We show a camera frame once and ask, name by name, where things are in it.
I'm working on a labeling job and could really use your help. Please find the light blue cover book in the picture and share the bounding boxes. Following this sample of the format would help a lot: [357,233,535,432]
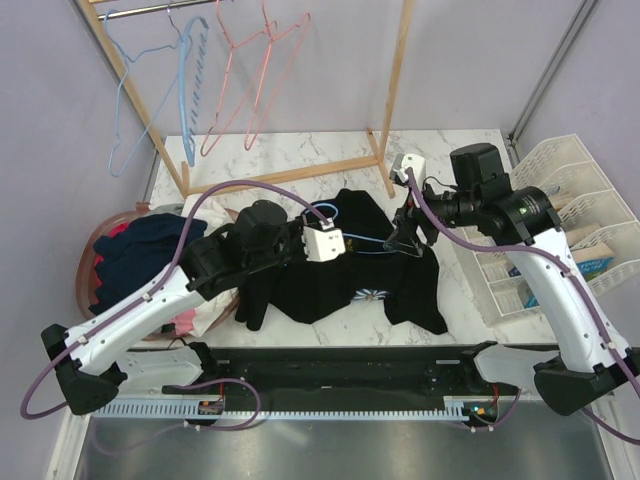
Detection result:
[572,243,615,282]

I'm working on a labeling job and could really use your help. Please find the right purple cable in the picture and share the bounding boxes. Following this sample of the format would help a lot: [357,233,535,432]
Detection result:
[407,167,640,445]

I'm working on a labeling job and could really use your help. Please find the white slotted cable duct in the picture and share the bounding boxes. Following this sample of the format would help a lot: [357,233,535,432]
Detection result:
[93,397,469,423]

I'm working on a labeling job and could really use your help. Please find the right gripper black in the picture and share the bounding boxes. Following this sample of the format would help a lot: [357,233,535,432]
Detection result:
[383,177,480,257]

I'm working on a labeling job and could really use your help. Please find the thin blue wire hanger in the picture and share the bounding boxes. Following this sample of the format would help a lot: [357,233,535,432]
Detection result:
[101,1,183,178]

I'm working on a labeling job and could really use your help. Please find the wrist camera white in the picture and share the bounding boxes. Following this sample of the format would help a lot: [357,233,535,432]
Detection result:
[389,154,426,187]
[302,227,346,263]

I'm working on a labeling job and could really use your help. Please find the light blue wire hanger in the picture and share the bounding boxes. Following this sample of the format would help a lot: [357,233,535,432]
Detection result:
[313,201,396,255]

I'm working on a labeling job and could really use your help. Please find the pink garment in basket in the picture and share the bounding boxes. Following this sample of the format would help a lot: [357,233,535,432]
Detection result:
[170,309,197,336]

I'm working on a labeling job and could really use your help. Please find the blue book tan pages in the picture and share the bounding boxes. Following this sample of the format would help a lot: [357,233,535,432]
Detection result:
[566,222,601,249]

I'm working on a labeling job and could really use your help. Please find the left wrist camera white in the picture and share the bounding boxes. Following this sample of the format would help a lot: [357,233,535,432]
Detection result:
[302,227,346,263]

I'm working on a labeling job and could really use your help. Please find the wooden clothes rack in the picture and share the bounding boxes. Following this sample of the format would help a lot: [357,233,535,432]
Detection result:
[77,0,416,200]

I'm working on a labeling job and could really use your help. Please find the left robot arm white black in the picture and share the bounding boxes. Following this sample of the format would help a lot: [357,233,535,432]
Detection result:
[41,201,340,415]

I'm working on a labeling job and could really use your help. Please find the purple cable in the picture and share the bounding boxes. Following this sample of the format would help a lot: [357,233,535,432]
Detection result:
[407,167,640,445]
[19,179,337,419]

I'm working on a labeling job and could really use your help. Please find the black t shirt with daisy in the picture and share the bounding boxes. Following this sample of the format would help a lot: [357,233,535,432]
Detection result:
[235,189,448,335]

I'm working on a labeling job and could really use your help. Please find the navy garment in basket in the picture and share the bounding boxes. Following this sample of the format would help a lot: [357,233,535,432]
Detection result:
[89,213,185,315]

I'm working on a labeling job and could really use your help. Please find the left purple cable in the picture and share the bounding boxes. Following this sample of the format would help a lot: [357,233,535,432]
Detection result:
[19,179,337,419]

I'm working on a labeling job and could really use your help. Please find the blue wavy plastic hanger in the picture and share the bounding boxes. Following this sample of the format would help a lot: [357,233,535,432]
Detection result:
[177,16,209,167]

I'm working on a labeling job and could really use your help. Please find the white plastic file organizer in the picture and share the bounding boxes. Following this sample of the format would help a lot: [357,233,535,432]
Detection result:
[454,134,639,327]

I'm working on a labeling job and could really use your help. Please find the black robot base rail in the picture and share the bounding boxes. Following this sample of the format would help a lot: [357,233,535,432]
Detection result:
[192,345,517,410]

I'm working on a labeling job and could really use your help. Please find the pink laundry basket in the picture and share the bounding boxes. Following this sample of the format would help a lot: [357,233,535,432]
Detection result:
[76,197,240,341]

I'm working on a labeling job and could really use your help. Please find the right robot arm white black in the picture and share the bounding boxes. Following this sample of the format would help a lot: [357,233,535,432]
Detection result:
[385,143,639,416]

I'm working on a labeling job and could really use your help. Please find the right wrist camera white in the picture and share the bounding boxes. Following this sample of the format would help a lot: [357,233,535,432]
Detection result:
[389,154,426,187]

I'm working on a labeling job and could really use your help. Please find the pink wire hanger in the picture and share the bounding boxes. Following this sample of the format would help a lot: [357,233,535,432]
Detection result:
[243,1,312,151]
[199,1,278,157]

